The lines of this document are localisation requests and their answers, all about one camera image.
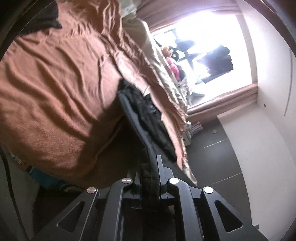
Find black garment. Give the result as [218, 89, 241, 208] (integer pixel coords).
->
[117, 79, 194, 209]

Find black cable left camera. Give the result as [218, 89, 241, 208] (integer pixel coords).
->
[0, 146, 31, 240]

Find brown fuzzy blanket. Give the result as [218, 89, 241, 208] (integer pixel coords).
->
[0, 0, 163, 186]

